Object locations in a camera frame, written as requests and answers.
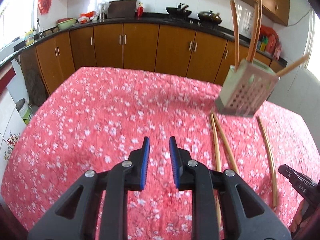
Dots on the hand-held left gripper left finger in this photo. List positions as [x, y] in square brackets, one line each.
[146, 162]

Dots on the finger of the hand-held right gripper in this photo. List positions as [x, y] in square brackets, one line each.
[297, 182]

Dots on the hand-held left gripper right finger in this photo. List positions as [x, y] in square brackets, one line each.
[173, 162]

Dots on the beige perforated chopstick holder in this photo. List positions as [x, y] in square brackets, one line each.
[245, 90]

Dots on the person's right hand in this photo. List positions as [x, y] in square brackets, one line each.
[297, 217]

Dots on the red floral tablecloth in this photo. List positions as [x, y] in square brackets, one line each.
[112, 120]

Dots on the wooden lower cabinets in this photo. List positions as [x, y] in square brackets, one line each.
[140, 47]

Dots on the white plastic bucket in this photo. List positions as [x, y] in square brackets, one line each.
[23, 112]

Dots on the brown sack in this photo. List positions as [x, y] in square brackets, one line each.
[36, 87]

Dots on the large bright window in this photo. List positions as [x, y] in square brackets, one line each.
[313, 50]

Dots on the flower decoration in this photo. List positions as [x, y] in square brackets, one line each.
[11, 145]

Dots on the red bags on counter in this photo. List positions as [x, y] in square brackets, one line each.
[271, 46]

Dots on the gas stove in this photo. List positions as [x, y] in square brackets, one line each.
[185, 21]

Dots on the black kitchen countertop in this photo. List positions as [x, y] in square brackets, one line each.
[150, 20]

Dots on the black pot with lid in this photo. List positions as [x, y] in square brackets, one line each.
[210, 17]

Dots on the black wok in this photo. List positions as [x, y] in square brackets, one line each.
[178, 11]

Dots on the small red bottle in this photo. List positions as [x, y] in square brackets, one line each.
[140, 10]

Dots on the red bag over bottles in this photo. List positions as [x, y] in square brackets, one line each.
[271, 32]

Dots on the dark wooden cutting board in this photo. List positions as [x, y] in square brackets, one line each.
[122, 8]

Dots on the red and white packages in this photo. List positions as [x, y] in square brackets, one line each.
[87, 17]

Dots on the clear glass jars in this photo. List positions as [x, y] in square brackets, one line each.
[103, 11]

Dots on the green basin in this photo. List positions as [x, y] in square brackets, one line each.
[66, 24]

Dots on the yellow detergent bottle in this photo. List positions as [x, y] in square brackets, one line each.
[30, 38]

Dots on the metal faucet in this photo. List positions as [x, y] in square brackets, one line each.
[40, 28]

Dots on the hanging red plastic bag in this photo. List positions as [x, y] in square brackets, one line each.
[45, 3]

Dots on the small kitchen window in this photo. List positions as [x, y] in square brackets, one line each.
[17, 12]

